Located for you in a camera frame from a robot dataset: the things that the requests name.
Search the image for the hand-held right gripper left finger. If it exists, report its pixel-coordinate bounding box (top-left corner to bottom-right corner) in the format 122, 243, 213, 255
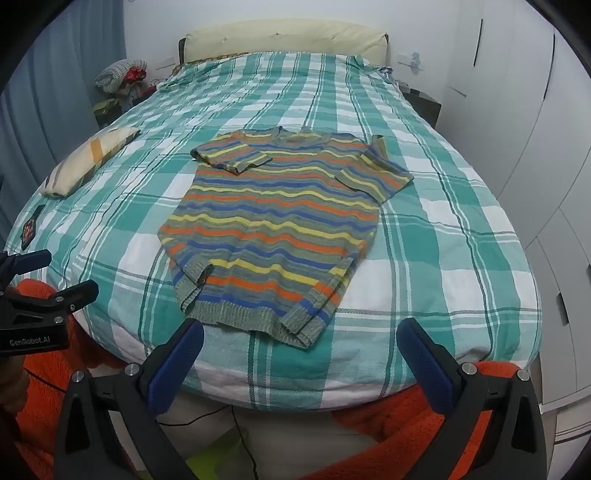
55, 318, 205, 480

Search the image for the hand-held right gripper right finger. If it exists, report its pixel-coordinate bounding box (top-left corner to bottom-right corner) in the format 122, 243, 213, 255
396, 318, 548, 480

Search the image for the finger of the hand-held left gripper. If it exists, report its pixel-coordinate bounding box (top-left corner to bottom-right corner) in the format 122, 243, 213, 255
0, 249, 52, 288
0, 279, 100, 329

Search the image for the striped knit sweater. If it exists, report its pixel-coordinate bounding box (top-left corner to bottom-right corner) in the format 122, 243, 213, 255
158, 128, 415, 350

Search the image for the dark patterned pouch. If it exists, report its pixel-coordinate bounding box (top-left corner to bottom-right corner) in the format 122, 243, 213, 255
21, 203, 47, 252

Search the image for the light green bag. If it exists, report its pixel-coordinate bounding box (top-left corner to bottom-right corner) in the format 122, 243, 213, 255
185, 425, 247, 480

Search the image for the green plaid bed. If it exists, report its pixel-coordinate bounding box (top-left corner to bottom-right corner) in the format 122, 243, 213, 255
4, 50, 542, 411

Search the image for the small yellow white pillow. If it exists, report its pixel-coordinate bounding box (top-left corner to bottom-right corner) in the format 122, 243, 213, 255
39, 127, 141, 199

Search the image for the blue curtain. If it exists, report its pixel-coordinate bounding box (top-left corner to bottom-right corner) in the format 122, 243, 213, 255
0, 0, 127, 259

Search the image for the green camouflage item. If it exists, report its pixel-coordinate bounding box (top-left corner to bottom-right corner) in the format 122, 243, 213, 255
92, 98, 122, 121

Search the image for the grey crochet knit item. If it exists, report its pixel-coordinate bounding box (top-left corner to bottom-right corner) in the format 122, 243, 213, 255
95, 58, 148, 93

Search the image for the white wardrobe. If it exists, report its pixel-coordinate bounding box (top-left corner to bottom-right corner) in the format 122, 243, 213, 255
445, 0, 591, 444

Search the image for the dark bedside table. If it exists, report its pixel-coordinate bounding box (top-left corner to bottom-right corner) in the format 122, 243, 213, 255
399, 85, 443, 127

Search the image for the cream headboard cushion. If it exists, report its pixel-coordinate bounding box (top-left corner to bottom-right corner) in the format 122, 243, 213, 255
178, 21, 389, 65

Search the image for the black cable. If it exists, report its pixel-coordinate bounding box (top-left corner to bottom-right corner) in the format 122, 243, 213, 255
157, 406, 259, 480

